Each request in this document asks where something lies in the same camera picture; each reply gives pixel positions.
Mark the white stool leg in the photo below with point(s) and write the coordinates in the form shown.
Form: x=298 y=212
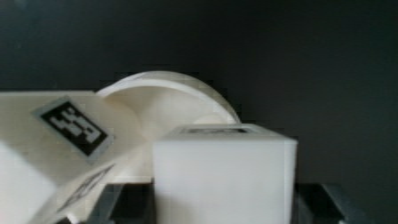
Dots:
x=224 y=174
x=67 y=135

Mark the white round stool seat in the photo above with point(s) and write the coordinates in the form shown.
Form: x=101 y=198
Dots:
x=170 y=100

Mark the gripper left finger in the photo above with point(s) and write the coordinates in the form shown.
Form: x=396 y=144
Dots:
x=124 y=206

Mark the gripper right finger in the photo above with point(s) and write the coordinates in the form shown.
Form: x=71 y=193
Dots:
x=323 y=206

